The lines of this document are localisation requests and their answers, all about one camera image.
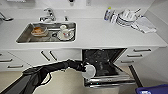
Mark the white bowl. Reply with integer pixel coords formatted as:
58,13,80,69
81,63,97,80

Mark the stainless steel dishwasher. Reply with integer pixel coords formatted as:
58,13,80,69
81,47,138,90

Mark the white two-door base cabinet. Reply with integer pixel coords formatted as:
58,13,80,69
6,48,83,72

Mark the white plate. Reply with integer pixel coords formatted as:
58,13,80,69
56,28,75,42

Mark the white cup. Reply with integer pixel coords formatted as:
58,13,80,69
59,24,69,33

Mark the orange bowl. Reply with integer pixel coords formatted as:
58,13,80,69
30,26,50,37

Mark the small dish soap bottle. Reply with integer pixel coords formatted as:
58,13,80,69
103,6,113,22

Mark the chrome faucet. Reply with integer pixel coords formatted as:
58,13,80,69
38,7,57,23

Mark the white drawer unit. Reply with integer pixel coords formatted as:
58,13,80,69
0,49,38,73
116,46,160,67

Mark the stainless steel sink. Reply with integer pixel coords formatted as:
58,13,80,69
15,21,77,45

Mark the stack of white dishes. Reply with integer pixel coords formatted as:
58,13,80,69
114,7,142,28

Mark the black soap dispenser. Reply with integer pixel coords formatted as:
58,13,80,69
68,0,75,5

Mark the white dish cloth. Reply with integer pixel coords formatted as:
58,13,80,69
132,16,158,35

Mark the white wall socket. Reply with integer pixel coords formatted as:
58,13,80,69
85,0,92,6

